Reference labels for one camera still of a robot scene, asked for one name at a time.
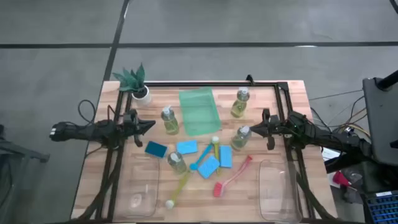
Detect dark grey desk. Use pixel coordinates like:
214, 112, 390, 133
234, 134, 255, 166
362, 77, 398, 166

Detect black cable bundle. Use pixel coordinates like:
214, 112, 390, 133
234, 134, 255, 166
294, 172, 335, 223
73, 146, 124, 222

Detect yellow wire bundle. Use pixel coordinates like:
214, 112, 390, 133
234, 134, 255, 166
336, 123, 371, 138

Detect black looped cable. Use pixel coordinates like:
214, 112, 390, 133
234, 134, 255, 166
77, 99, 98, 126

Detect red plastic object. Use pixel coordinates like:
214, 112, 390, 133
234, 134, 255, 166
332, 170, 352, 189

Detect light blue sponge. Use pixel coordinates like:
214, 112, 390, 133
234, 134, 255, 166
219, 144, 233, 169
176, 139, 199, 156
197, 154, 221, 180

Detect blue dish brush white bristles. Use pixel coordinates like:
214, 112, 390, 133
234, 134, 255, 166
188, 143, 215, 171

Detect green translucent plastic tray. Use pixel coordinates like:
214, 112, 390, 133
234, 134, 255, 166
178, 86, 222, 137

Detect dark metal stand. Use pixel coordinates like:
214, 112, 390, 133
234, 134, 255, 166
0, 124, 51, 224

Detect yellow-green dish brush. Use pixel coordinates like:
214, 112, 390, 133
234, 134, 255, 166
164, 170, 192, 210
211, 136, 222, 175

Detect clear yellow soap pump bottle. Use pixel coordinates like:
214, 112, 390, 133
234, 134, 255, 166
230, 86, 251, 119
160, 105, 180, 136
229, 125, 252, 151
167, 151, 188, 175

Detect black thin cable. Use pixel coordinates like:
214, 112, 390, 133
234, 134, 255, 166
308, 89, 364, 102

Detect clear plastic bin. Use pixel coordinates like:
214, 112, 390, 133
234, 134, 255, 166
123, 157, 161, 218
257, 159, 303, 222

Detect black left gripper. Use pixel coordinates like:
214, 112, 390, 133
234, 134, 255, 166
123, 108, 156, 148

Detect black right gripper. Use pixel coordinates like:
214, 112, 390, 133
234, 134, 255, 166
249, 108, 290, 151

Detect pink dish brush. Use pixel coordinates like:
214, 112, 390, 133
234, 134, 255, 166
213, 154, 253, 198

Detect white paper sheet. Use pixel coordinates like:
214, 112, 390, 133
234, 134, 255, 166
321, 147, 341, 163

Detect black stand pole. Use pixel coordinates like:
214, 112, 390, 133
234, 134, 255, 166
376, 69, 398, 91

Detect green plant in white pot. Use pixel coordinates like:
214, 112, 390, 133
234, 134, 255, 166
111, 62, 152, 107

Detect dark teal sponge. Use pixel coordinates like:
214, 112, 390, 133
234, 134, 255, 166
144, 140, 169, 159

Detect blue plastic crate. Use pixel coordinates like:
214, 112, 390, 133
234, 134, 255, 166
366, 191, 398, 224

